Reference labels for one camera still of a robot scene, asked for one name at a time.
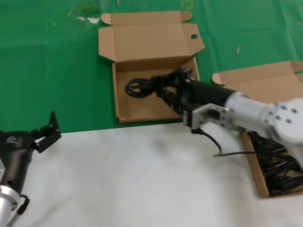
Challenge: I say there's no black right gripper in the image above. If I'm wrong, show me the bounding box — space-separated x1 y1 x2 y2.
151 67 235 117

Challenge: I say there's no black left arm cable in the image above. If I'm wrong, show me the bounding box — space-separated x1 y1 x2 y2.
8 193 31 227

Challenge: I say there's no black power cable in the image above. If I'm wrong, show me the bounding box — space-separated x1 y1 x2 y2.
125 67 194 98

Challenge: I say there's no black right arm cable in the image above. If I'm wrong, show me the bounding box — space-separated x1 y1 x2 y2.
191 129 258 158

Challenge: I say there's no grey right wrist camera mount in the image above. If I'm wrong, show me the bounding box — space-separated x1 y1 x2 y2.
182 103 231 133

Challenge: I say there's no crumpled clear plastic wrap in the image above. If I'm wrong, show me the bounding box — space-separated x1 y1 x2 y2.
67 3 101 25

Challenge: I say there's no cardboard box holding cable pile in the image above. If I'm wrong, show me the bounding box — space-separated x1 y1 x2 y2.
212 60 303 199

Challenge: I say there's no green table cloth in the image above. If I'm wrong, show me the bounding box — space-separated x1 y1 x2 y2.
0 0 303 134

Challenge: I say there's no pile of black cables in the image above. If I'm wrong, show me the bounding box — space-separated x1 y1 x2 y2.
248 131 303 197

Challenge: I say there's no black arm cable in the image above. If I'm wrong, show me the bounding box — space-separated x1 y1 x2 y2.
8 193 31 227
191 129 258 158

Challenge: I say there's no cardboard box with round hole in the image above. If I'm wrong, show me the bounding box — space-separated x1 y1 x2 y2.
98 10 205 125

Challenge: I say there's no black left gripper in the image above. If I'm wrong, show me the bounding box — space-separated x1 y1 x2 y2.
0 111 62 192

